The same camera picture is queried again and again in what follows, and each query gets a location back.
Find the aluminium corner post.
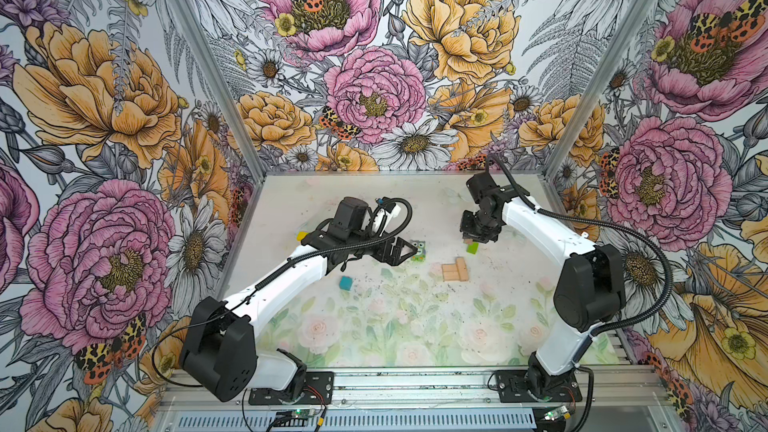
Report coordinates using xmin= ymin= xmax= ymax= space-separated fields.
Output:
xmin=167 ymin=0 xmax=266 ymax=186
xmin=541 ymin=0 xmax=657 ymax=180

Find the teal small cube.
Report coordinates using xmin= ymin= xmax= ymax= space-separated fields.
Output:
xmin=339 ymin=276 xmax=353 ymax=291

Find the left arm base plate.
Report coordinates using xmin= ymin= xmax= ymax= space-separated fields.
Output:
xmin=247 ymin=371 xmax=335 ymax=406

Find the aluminium front rail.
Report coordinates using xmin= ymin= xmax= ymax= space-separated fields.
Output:
xmin=150 ymin=365 xmax=685 ymax=431

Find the right aluminium corner post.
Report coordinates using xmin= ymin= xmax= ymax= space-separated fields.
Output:
xmin=541 ymin=0 xmax=657 ymax=180

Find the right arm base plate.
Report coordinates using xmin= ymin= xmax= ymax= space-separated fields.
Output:
xmin=489 ymin=369 xmax=583 ymax=404

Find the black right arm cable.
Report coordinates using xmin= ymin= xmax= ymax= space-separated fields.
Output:
xmin=485 ymin=152 xmax=674 ymax=337

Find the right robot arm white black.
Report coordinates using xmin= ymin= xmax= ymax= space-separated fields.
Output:
xmin=460 ymin=172 xmax=626 ymax=401

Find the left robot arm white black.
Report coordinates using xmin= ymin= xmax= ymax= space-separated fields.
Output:
xmin=179 ymin=197 xmax=417 ymax=402

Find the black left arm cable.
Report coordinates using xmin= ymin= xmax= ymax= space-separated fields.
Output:
xmin=149 ymin=196 xmax=415 ymax=388

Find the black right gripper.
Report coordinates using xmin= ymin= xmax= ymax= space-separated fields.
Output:
xmin=459 ymin=207 xmax=502 ymax=245

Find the green owl number toy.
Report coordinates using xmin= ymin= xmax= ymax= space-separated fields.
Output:
xmin=410 ymin=241 xmax=426 ymax=262

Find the left aluminium corner post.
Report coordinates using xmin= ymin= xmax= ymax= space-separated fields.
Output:
xmin=167 ymin=0 xmax=266 ymax=186

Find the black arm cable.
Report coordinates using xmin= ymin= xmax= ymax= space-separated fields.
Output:
xmin=485 ymin=152 xmax=674 ymax=337
xmin=149 ymin=196 xmax=415 ymax=388

